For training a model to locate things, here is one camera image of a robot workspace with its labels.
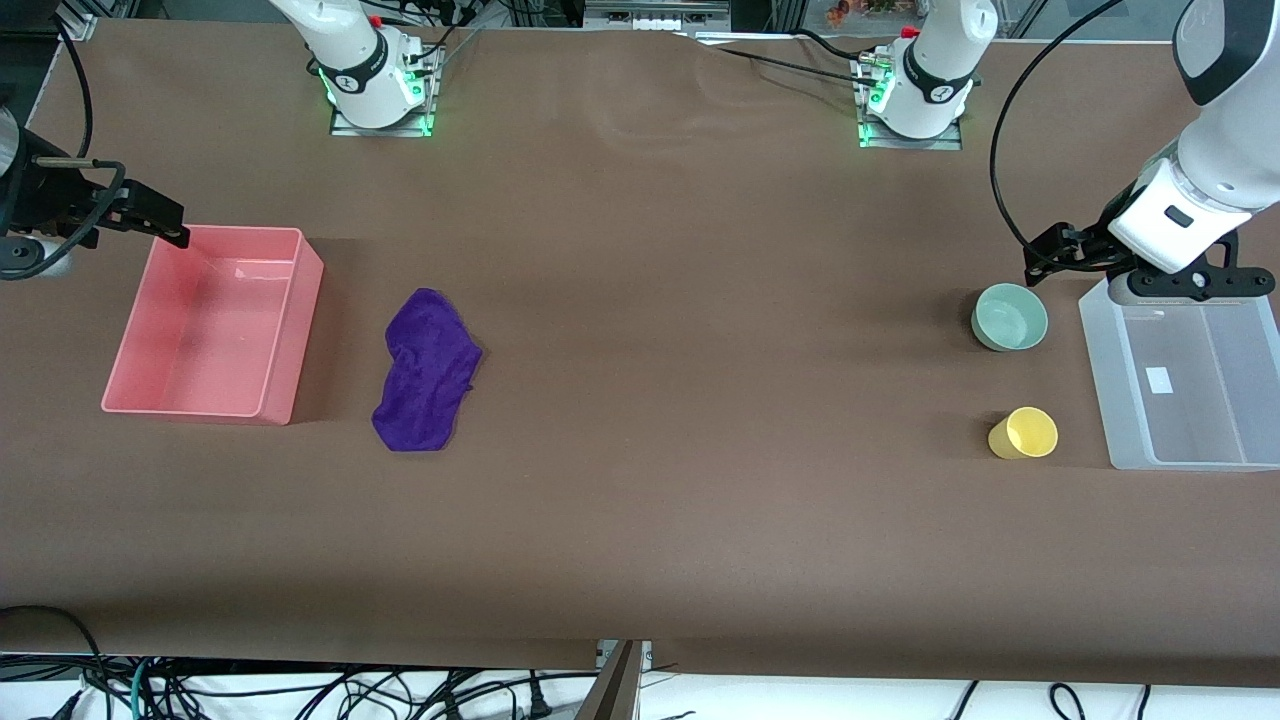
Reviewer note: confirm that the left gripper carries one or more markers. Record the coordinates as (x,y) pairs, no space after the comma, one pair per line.
(1087,246)

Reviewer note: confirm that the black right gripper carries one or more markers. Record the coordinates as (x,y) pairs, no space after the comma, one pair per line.
(62,200)

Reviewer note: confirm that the pale green bowl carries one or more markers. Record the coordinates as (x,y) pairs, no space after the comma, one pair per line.
(1010,318)

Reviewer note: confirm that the yellow plastic cup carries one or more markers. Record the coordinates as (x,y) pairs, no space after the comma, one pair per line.
(1030,433)

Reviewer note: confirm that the purple cloth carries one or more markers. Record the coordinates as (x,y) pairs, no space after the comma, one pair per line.
(425,370)

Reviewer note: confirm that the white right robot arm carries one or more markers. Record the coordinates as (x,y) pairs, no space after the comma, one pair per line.
(365,75)

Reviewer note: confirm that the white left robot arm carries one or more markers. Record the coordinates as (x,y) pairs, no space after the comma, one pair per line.
(935,85)

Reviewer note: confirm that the pink plastic bin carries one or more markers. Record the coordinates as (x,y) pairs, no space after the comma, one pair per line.
(150,330)

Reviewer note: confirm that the translucent white plastic bin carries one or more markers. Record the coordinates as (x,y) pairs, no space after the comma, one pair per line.
(1190,410)

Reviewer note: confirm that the orange background object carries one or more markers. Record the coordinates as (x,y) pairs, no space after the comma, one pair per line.
(850,12)

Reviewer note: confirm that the white power strip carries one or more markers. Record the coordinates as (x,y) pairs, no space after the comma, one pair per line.
(655,12)

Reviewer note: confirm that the black power plug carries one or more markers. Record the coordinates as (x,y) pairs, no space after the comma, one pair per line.
(540,700)

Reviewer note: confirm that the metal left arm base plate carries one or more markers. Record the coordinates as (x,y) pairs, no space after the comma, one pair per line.
(955,140)

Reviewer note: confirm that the aluminium frame profile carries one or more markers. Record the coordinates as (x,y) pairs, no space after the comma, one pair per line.
(78,18)

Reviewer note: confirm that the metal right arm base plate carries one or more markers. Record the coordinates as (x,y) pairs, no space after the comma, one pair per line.
(425,122)

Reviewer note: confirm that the table support post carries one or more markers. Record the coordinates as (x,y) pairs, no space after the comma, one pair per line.
(612,690)

